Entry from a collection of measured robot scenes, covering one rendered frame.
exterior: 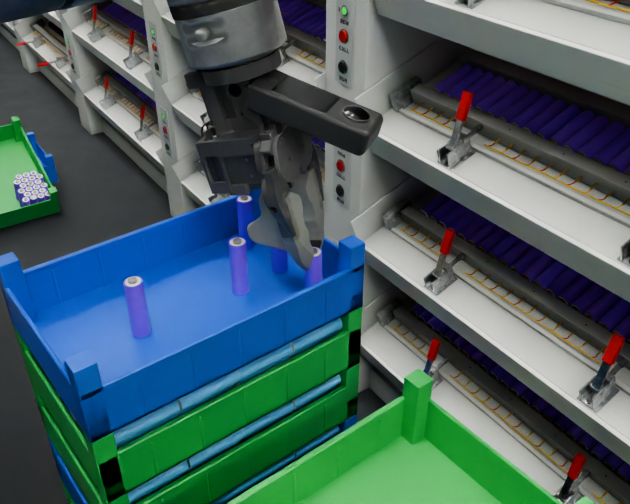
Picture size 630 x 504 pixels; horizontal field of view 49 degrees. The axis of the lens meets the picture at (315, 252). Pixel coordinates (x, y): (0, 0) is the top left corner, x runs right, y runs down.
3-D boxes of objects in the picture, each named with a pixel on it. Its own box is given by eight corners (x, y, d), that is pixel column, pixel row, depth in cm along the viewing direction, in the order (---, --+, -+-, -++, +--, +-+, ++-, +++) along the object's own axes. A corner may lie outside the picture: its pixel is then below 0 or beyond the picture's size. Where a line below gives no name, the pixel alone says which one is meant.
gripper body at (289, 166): (249, 168, 72) (213, 53, 67) (323, 162, 69) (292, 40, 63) (212, 202, 67) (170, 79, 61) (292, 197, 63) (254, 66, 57)
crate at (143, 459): (107, 505, 62) (91, 444, 58) (29, 379, 76) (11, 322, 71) (360, 363, 78) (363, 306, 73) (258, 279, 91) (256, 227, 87)
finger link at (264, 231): (267, 268, 72) (245, 185, 69) (319, 268, 70) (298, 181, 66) (253, 282, 70) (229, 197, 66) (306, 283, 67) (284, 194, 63)
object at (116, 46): (162, 107, 168) (135, 58, 158) (79, 43, 209) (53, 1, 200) (230, 62, 173) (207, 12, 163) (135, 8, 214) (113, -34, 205)
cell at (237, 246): (238, 298, 74) (234, 246, 70) (229, 290, 75) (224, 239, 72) (252, 291, 75) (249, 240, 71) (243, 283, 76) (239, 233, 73)
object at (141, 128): (172, 180, 179) (147, 138, 169) (90, 105, 220) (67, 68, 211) (235, 136, 183) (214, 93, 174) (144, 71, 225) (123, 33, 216)
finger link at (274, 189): (293, 223, 69) (272, 139, 65) (309, 223, 68) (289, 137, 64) (272, 244, 65) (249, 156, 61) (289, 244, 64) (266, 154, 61)
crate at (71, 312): (91, 444, 58) (73, 373, 54) (11, 322, 71) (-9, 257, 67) (363, 306, 73) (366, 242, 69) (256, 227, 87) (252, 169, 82)
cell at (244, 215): (245, 251, 81) (241, 202, 78) (236, 244, 83) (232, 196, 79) (258, 245, 82) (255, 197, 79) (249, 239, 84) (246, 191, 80)
